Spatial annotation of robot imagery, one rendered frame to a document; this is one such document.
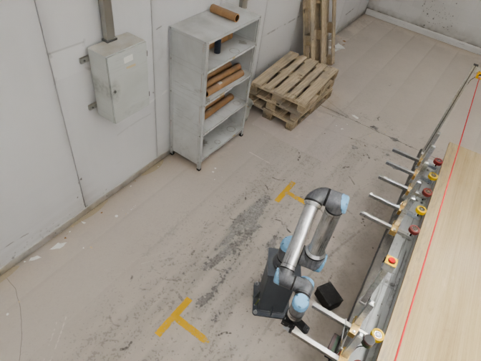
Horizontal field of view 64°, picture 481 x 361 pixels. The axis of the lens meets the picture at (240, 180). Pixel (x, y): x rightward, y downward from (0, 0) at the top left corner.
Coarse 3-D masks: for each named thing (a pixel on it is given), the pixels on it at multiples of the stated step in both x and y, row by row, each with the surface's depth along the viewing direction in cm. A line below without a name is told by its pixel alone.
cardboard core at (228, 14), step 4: (212, 4) 377; (212, 8) 376; (216, 8) 374; (220, 8) 373; (224, 8) 374; (212, 12) 380; (216, 12) 376; (220, 12) 373; (224, 12) 371; (228, 12) 370; (232, 12) 369; (224, 16) 374; (228, 16) 370; (232, 16) 368; (236, 16) 374; (232, 20) 371; (236, 20) 374
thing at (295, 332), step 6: (294, 330) 235; (300, 336) 233; (306, 336) 233; (306, 342) 232; (312, 342) 231; (318, 348) 229; (324, 348) 229; (324, 354) 229; (330, 354) 227; (336, 360) 226
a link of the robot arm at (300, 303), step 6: (294, 294) 220; (300, 294) 214; (294, 300) 212; (300, 300) 212; (306, 300) 213; (294, 306) 212; (300, 306) 210; (306, 306) 211; (294, 312) 214; (300, 312) 212
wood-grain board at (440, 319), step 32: (448, 160) 366; (480, 160) 373; (448, 192) 335; (480, 192) 340; (448, 224) 308; (480, 224) 312; (416, 256) 281; (448, 256) 284; (480, 256) 288; (448, 288) 265; (480, 288) 268; (416, 320) 245; (448, 320) 248; (480, 320) 250; (384, 352) 228; (416, 352) 230; (448, 352) 232; (480, 352) 235
